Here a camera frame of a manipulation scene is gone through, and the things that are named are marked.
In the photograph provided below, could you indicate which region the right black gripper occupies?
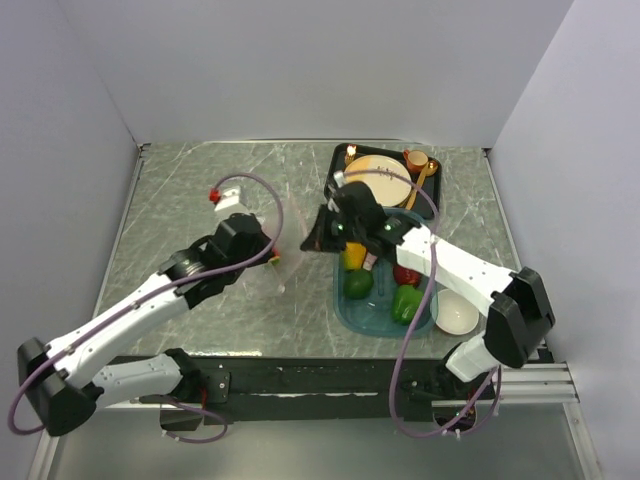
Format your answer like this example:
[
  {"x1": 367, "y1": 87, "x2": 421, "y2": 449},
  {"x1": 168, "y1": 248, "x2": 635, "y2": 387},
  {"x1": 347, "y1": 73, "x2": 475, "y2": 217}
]
[{"x1": 300, "y1": 203, "x2": 364, "y2": 254}]

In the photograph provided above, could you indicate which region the yellow green mango toy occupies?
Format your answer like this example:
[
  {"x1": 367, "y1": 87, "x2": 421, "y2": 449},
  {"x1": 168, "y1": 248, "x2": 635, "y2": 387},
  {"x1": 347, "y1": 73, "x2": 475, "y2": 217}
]
[{"x1": 342, "y1": 242, "x2": 367, "y2": 271}]

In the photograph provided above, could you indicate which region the clear zip top bag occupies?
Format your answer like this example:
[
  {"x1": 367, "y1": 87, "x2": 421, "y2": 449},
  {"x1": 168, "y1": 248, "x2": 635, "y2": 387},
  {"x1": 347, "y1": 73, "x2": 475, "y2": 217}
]
[{"x1": 240, "y1": 190, "x2": 309, "y2": 299}]

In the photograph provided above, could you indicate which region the purple eggplant toy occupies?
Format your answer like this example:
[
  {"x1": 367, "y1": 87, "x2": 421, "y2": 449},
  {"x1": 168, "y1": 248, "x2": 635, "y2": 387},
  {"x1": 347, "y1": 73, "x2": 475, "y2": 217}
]
[{"x1": 362, "y1": 252, "x2": 377, "y2": 271}]

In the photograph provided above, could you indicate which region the green lime toy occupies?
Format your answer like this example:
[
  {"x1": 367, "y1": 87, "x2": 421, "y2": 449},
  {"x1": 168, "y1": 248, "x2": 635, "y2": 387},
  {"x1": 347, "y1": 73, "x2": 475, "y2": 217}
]
[{"x1": 343, "y1": 269, "x2": 374, "y2": 300}]

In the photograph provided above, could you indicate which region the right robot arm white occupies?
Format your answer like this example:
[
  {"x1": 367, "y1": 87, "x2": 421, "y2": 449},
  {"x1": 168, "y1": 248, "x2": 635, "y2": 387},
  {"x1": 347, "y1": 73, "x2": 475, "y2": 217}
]
[{"x1": 300, "y1": 182, "x2": 555, "y2": 398}]

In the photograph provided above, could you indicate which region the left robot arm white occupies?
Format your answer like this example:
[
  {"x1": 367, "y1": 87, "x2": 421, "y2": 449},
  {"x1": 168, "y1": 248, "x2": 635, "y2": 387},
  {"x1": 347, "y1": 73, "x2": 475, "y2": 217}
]
[{"x1": 17, "y1": 213, "x2": 278, "y2": 437}]

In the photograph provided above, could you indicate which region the cream orange plate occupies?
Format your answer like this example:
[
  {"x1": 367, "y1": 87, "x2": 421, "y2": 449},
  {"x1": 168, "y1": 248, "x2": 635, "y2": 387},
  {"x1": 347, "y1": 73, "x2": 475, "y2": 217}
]
[{"x1": 344, "y1": 155, "x2": 411, "y2": 207}]

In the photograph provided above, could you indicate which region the red apple toy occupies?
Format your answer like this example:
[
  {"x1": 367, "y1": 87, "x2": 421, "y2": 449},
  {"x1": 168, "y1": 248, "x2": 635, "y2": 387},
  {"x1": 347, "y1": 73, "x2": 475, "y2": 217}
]
[{"x1": 392, "y1": 265, "x2": 422, "y2": 287}]

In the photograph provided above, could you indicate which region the gold fork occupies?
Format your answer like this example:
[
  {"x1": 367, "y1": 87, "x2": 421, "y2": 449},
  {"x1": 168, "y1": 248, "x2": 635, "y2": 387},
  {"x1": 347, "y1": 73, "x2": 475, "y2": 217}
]
[{"x1": 340, "y1": 152, "x2": 355, "y2": 171}]

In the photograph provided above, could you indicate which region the green bell pepper toy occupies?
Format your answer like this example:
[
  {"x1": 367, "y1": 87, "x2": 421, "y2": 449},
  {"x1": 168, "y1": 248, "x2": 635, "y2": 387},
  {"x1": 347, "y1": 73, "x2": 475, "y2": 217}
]
[{"x1": 391, "y1": 284, "x2": 423, "y2": 325}]

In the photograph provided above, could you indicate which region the black serving tray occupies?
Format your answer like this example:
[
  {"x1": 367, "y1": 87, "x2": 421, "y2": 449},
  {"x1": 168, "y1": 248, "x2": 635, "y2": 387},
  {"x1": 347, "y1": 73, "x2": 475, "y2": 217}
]
[{"x1": 324, "y1": 143, "x2": 442, "y2": 220}]

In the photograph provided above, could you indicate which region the orange small cup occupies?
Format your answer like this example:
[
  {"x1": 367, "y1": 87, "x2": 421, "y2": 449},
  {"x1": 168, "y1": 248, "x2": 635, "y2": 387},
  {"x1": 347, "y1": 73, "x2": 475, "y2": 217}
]
[{"x1": 403, "y1": 149, "x2": 429, "y2": 174}]

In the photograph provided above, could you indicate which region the gold spoon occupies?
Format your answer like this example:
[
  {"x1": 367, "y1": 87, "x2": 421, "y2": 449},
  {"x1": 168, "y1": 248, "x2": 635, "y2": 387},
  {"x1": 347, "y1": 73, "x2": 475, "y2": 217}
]
[{"x1": 405, "y1": 160, "x2": 439, "y2": 210}]

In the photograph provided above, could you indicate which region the white bowl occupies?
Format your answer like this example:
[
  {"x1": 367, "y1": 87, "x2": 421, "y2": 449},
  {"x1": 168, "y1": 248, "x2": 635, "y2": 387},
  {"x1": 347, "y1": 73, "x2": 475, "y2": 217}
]
[{"x1": 435, "y1": 289, "x2": 480, "y2": 336}]

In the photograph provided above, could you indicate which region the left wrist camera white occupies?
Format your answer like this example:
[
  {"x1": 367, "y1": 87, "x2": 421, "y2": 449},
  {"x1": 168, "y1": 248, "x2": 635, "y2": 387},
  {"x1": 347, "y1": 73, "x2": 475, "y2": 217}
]
[{"x1": 209, "y1": 186, "x2": 248, "y2": 218}]

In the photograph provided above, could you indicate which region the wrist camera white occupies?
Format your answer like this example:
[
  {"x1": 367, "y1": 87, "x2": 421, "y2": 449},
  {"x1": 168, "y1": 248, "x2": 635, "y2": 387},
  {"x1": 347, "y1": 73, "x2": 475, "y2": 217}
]
[
  {"x1": 333, "y1": 170, "x2": 346, "y2": 188},
  {"x1": 209, "y1": 186, "x2": 248, "y2": 218}
]

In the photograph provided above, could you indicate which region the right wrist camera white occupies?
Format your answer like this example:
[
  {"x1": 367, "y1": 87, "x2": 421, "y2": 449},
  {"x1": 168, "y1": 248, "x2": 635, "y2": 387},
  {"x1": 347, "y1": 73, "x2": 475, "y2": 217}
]
[{"x1": 333, "y1": 170, "x2": 346, "y2": 188}]

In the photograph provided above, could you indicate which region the black base frame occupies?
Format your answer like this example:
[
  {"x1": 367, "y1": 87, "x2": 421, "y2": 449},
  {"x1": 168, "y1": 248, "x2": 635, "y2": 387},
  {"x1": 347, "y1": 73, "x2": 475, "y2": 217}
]
[{"x1": 139, "y1": 349, "x2": 496, "y2": 426}]

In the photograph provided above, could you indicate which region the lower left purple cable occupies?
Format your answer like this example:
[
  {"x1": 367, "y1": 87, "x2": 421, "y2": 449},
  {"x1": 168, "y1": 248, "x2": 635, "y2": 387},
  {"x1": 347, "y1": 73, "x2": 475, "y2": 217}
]
[{"x1": 159, "y1": 394, "x2": 231, "y2": 445}]

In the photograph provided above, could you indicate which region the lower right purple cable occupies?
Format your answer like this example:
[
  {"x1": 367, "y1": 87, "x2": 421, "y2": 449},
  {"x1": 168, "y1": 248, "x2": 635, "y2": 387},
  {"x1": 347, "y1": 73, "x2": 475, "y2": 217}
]
[{"x1": 434, "y1": 369, "x2": 504, "y2": 441}]

